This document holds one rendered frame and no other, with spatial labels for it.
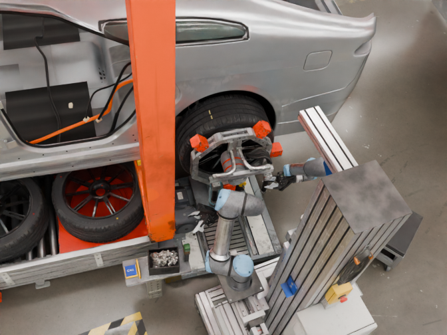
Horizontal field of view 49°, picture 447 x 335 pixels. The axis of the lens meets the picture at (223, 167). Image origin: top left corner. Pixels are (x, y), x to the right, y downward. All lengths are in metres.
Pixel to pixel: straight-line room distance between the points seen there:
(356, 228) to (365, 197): 0.14
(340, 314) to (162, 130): 1.22
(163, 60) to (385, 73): 3.75
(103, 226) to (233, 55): 1.45
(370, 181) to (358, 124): 2.98
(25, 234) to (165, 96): 1.71
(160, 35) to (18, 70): 2.05
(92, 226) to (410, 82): 3.54
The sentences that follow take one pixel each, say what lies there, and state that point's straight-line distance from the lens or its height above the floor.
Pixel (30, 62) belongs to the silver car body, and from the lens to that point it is 3.81.
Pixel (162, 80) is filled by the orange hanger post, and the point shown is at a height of 2.03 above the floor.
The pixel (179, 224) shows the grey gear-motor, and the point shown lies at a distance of 3.52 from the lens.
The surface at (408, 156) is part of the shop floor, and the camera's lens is 4.81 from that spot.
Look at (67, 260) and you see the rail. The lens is 3.51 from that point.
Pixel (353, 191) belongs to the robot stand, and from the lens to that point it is 1.85.
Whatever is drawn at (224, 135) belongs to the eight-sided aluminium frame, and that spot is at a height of 1.11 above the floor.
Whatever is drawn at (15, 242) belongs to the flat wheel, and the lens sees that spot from 3.50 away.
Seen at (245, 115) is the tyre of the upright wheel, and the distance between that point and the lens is 3.10.
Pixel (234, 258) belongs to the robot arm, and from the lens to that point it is 2.70.
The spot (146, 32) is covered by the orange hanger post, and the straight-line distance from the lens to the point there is 1.88.
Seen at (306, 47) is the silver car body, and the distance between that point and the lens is 2.99.
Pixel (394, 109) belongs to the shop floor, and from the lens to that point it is 5.14.
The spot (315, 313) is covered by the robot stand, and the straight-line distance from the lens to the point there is 2.48.
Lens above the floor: 3.51
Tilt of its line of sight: 56 degrees down
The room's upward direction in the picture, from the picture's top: 9 degrees clockwise
